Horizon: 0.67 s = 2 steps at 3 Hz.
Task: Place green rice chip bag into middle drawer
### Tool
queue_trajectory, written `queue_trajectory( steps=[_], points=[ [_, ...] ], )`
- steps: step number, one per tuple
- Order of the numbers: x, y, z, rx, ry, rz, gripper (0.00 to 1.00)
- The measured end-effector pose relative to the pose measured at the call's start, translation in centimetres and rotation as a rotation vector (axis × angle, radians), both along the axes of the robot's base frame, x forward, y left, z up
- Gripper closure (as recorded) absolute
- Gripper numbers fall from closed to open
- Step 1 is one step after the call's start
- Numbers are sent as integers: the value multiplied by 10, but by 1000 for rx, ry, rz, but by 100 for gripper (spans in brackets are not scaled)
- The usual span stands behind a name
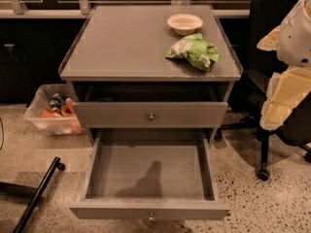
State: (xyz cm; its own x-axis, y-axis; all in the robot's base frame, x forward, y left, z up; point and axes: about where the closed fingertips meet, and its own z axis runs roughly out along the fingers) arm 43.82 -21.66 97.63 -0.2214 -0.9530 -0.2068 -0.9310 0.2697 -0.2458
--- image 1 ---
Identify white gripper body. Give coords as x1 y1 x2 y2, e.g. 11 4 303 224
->
259 66 311 130

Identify green rice chip bag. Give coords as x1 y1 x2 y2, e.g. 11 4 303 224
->
164 33 221 72

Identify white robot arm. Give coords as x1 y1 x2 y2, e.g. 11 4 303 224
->
257 0 311 130

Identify grey drawer cabinet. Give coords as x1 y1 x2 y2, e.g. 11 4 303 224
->
60 5 241 144

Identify open grey middle drawer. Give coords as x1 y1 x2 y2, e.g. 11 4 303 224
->
69 129 229 220

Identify grey top drawer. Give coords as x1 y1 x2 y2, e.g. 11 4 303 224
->
73 83 229 130

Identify black office chair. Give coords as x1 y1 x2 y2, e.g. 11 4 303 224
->
226 0 311 181

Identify white paper bowl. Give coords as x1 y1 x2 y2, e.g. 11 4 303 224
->
167 14 203 36

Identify round brass top knob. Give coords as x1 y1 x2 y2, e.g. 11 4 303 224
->
148 113 156 121

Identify round brass knob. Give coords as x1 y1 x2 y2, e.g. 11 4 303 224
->
147 213 156 224
148 113 156 121

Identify round brass middle knob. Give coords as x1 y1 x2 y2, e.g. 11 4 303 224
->
147 213 156 224

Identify orange snack packages in bin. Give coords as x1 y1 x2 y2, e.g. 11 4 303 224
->
41 93 84 135

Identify clear plastic storage bin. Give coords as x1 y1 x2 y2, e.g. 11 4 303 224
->
24 83 72 135

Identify black metal stand leg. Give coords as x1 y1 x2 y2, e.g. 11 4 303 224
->
0 156 66 233

